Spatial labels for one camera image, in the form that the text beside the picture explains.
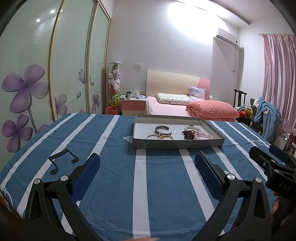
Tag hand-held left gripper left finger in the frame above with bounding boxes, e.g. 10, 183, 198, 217
24, 152, 101, 241

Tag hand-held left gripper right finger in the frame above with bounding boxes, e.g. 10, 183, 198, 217
195, 151, 272, 241

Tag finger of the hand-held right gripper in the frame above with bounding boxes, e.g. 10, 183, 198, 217
269, 144, 296, 171
249, 146, 287, 178

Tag pink bead bracelet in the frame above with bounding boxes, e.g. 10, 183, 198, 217
194, 132, 214, 140

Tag dark red bead bracelet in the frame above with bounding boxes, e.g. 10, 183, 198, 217
182, 130, 200, 140

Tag silver cuff bangle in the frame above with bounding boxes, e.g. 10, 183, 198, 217
154, 125, 173, 136

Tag grey cardboard tray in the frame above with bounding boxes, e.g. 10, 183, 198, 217
132, 113, 225, 149

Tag person's right hand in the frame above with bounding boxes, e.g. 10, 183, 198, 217
271, 191, 281, 217

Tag metal rack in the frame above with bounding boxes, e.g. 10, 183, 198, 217
279, 131, 296, 153

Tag dark office chair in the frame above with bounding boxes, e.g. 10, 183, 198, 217
248, 98, 264, 135

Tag blue plush robe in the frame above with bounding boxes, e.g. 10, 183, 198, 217
254, 97, 283, 143

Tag colourful plush toys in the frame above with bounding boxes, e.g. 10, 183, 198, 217
238, 108, 254, 117

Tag blue striped tablecloth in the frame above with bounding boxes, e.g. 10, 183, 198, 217
0, 113, 289, 241

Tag dark wooden chair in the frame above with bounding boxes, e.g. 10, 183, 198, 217
233, 89, 249, 123

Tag folded coral quilt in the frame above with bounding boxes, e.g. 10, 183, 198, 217
186, 100, 240, 121

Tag pink curtain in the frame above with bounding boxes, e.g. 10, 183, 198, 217
261, 34, 296, 137

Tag bed with pink sheet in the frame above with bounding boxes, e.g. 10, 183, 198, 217
145, 96, 236, 122

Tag lavender pillow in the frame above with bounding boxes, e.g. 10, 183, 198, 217
188, 86, 207, 101

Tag white patterned pillow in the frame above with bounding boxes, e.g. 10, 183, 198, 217
156, 93, 193, 105

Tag pink and cream nightstand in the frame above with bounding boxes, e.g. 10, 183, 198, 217
121, 95, 147, 116

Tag cream and pink headboard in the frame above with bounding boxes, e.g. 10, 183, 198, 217
146, 70, 211, 102

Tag plush toy display tube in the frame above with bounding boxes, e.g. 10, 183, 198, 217
108, 61, 121, 108

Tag curtain rod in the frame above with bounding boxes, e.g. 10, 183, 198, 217
258, 33, 296, 37

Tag white air conditioner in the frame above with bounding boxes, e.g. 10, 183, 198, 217
215, 35, 239, 47

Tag flower print sliding wardrobe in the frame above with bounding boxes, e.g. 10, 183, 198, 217
0, 0, 112, 153

